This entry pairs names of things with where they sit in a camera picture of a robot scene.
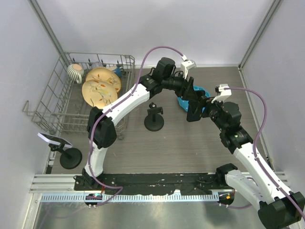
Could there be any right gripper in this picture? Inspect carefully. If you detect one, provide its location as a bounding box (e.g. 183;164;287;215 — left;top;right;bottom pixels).
189;95;226;132

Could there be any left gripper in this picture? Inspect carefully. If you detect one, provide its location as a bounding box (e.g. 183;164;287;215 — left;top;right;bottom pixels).
163;72;199;101

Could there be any blue polka dot plate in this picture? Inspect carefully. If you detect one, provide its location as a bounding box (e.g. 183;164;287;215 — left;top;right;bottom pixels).
178;85;210;112

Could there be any black phone stand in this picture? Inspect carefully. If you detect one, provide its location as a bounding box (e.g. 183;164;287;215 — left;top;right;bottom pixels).
144;103;164;132
49;144;82;170

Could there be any phone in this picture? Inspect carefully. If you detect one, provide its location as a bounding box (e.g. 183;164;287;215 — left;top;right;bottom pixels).
37;133;72;148

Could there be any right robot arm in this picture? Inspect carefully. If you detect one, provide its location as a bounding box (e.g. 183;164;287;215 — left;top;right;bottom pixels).
187;96;305;229

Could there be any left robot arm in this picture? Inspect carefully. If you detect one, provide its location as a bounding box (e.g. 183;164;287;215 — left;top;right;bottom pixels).
83;56;205;190

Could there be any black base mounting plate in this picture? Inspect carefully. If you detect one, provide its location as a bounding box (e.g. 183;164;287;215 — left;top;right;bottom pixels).
73;173;233;196

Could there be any blue ceramic cup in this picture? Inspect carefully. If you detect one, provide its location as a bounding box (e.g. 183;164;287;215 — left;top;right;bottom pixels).
108;66;124;78

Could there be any rear yellow bird plate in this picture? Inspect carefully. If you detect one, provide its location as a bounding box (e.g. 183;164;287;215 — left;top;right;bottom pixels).
85;67;122;92

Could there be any clear glass in rack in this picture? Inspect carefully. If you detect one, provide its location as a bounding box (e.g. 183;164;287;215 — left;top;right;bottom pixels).
91;62;103;69

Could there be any striped white mug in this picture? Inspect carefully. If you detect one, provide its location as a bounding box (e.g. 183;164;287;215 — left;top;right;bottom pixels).
67;63;84;84

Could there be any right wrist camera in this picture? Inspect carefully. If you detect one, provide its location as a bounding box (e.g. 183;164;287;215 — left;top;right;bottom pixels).
211;84;232;103

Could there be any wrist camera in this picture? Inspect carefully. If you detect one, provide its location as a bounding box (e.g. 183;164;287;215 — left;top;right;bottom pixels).
180;55;196;80
211;84;232;103

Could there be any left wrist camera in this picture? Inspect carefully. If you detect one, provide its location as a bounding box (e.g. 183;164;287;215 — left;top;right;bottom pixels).
180;55;196;80

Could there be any white cable duct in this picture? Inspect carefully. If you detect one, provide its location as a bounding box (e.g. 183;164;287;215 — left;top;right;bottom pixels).
41;192;219;203

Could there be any grey wire dish rack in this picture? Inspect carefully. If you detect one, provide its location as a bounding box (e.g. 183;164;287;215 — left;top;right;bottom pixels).
22;52;136;135

